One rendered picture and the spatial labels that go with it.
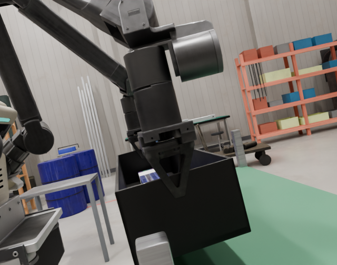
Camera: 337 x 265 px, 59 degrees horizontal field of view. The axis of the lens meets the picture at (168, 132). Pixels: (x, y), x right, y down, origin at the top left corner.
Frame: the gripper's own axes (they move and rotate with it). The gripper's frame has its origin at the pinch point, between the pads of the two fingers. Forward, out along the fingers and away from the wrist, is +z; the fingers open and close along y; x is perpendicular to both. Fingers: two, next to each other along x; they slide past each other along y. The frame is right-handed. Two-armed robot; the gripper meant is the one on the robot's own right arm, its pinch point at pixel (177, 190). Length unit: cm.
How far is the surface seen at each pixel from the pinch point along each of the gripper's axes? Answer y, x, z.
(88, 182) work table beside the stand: 248, 44, 30
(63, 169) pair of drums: 466, 106, 29
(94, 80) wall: 859, 36, -172
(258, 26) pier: 810, -481, -220
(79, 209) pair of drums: 472, 99, 99
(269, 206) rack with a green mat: 24.5, -23.9, 15.7
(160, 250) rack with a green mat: -14.8, 4.9, 1.0
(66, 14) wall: 859, 68, -375
